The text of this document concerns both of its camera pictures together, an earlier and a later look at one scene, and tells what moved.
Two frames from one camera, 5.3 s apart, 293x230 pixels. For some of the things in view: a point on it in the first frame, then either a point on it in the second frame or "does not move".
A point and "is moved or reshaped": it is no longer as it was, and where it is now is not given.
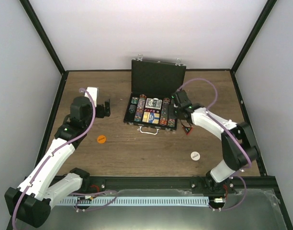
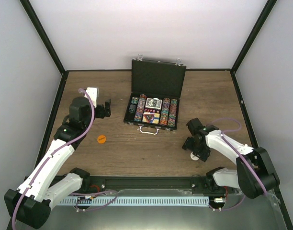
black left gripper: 107,109 does not move
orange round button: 101,139 does not move
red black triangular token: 187,130 is moved or reshaped
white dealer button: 195,155 does not move
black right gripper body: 177,114 → 194,147
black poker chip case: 150,106 does not move
